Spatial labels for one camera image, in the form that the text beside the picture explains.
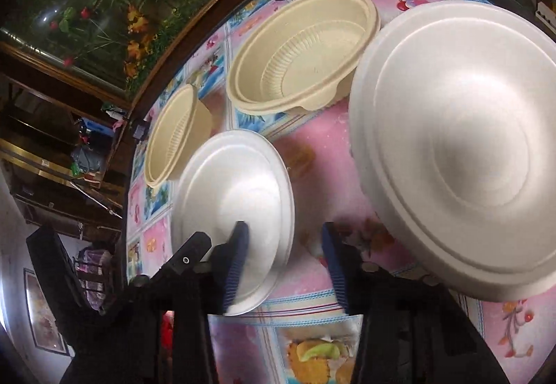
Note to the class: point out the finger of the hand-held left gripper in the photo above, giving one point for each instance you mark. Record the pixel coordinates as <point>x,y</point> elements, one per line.
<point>186,258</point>

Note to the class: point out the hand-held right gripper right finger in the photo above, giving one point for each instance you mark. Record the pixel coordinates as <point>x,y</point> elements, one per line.
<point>333,271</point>

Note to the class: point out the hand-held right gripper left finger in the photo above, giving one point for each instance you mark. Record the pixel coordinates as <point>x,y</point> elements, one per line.
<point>235,267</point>

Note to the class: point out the small white foam bowl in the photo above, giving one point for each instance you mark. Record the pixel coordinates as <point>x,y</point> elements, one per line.
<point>230,188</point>

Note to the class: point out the small beige ribbed bowl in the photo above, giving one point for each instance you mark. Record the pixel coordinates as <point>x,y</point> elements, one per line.
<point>173,141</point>

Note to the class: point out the large beige ribbed bowl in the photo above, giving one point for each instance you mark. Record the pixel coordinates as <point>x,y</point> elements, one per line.
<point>299,50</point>

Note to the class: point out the table with purple cloth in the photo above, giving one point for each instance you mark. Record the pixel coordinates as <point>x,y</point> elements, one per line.
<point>93,275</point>

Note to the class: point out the printed floral tablecloth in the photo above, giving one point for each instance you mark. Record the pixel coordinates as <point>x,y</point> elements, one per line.
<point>330,158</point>

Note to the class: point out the small black device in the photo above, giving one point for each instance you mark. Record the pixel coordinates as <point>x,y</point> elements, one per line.
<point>140,131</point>

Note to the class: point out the brown wooden cabinet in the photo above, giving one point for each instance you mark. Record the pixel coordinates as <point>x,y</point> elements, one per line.
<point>43,106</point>

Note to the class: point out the framed wall picture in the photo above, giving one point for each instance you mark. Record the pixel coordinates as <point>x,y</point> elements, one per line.
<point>43,314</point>

